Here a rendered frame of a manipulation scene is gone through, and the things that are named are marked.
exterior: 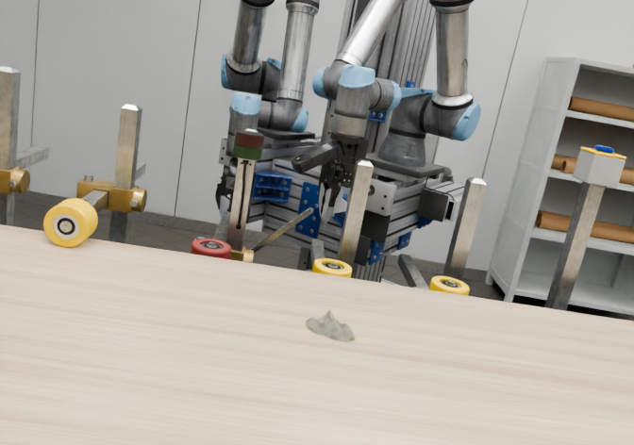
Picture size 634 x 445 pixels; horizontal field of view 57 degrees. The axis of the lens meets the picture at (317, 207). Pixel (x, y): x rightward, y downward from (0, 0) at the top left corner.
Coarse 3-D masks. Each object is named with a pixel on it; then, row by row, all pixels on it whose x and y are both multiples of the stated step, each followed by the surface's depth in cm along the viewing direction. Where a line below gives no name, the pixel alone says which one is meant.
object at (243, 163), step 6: (240, 132) 116; (246, 132) 117; (252, 132) 119; (240, 162) 122; (246, 162) 118; (252, 162) 122; (246, 168) 122; (252, 168) 123; (240, 210) 124; (240, 216) 125; (240, 222) 125; (240, 228) 126
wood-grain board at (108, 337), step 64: (0, 256) 96; (64, 256) 101; (128, 256) 106; (192, 256) 112; (0, 320) 78; (64, 320) 81; (128, 320) 84; (192, 320) 87; (256, 320) 91; (384, 320) 99; (448, 320) 104; (512, 320) 110; (576, 320) 116; (0, 384) 65; (64, 384) 67; (128, 384) 69; (192, 384) 71; (256, 384) 74; (320, 384) 76; (384, 384) 79; (448, 384) 82; (512, 384) 86; (576, 384) 89
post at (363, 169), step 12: (360, 168) 124; (372, 168) 124; (360, 180) 124; (360, 192) 125; (348, 204) 127; (360, 204) 126; (348, 216) 126; (360, 216) 127; (348, 228) 127; (348, 240) 128; (348, 252) 129; (348, 264) 129
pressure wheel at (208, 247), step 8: (200, 240) 119; (208, 240) 120; (216, 240) 121; (192, 248) 116; (200, 248) 115; (208, 248) 116; (216, 248) 118; (224, 248) 117; (216, 256) 115; (224, 256) 116
